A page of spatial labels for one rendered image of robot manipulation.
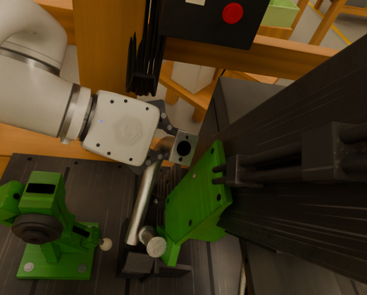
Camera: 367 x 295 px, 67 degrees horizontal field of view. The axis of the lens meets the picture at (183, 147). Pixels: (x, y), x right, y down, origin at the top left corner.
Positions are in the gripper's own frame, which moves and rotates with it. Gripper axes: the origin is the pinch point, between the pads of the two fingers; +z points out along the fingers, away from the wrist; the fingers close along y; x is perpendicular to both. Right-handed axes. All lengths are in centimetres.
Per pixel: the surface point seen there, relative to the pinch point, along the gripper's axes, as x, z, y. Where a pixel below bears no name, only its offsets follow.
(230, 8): -3.9, -0.1, 23.6
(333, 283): -15.0, 30.4, -14.3
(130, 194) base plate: 29.6, 4.8, -17.7
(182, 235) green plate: -4.2, 4.7, -14.1
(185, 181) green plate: 1.2, 4.9, -6.0
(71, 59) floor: 242, -20, 40
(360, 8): 284, 369, 300
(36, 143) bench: 50, -22, -14
